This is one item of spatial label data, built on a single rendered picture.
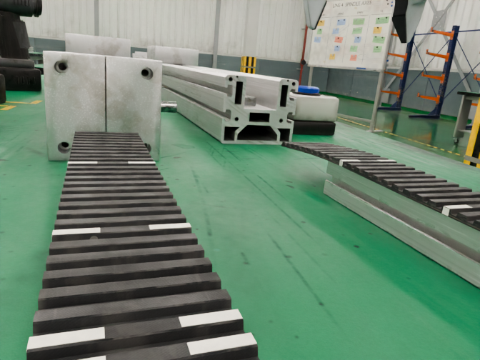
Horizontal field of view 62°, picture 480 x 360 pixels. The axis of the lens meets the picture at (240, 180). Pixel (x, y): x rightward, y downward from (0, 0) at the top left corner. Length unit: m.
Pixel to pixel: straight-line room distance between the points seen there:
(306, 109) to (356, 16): 5.82
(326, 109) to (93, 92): 0.39
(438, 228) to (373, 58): 5.89
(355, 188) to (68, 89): 0.26
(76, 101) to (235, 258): 0.23
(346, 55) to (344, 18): 0.53
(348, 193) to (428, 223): 0.08
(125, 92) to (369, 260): 0.26
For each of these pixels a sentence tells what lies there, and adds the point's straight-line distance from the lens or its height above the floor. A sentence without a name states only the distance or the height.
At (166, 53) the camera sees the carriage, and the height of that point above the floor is 0.89.
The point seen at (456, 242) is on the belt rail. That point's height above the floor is 0.79.
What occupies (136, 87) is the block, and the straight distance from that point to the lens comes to 0.39.
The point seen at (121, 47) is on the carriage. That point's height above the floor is 0.89.
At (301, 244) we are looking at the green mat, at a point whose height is 0.78.
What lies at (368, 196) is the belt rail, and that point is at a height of 0.79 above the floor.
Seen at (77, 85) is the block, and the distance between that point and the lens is 0.39.
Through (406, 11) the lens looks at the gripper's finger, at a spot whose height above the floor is 0.93.
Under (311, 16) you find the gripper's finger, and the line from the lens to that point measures 0.32.
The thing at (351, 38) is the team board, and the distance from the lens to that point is 6.43.
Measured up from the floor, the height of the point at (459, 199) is 0.81.
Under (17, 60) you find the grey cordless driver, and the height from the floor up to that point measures 0.85.
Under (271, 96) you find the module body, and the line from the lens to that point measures 0.54.
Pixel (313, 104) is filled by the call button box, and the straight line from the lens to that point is 0.64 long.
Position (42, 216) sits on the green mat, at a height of 0.78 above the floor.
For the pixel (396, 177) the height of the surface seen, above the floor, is 0.81.
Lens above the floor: 0.88
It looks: 16 degrees down
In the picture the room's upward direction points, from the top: 5 degrees clockwise
